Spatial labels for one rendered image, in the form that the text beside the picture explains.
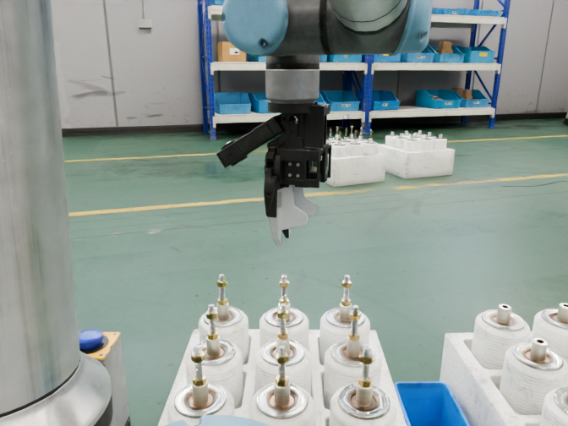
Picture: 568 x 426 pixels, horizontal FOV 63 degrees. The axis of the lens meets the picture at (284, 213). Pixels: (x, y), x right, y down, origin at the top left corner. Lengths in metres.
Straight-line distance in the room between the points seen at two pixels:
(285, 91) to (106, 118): 5.15
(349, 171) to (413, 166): 0.50
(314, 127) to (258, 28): 0.18
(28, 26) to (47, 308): 0.13
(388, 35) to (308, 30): 0.08
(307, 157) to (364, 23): 0.23
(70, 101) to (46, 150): 5.52
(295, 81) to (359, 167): 2.42
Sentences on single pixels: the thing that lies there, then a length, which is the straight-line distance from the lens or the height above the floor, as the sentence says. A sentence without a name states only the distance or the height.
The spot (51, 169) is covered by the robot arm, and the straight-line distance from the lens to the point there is 0.24.
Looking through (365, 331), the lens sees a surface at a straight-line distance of 0.91.
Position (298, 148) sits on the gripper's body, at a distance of 0.66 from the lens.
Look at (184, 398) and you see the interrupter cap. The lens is 0.74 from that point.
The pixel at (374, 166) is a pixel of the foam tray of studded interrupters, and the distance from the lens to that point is 3.10.
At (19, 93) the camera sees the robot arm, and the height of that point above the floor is 0.70.
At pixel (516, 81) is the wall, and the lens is 7.80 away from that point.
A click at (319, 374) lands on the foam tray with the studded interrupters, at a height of 0.18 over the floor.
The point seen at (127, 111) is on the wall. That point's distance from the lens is 5.73.
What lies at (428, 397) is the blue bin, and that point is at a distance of 1.03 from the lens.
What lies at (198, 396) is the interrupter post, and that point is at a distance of 0.72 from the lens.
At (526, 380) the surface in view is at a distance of 0.88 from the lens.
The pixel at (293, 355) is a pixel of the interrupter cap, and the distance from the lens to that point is 0.81.
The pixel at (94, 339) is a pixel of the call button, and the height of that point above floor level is 0.33.
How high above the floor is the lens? 0.71
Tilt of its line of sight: 17 degrees down
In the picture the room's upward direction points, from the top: straight up
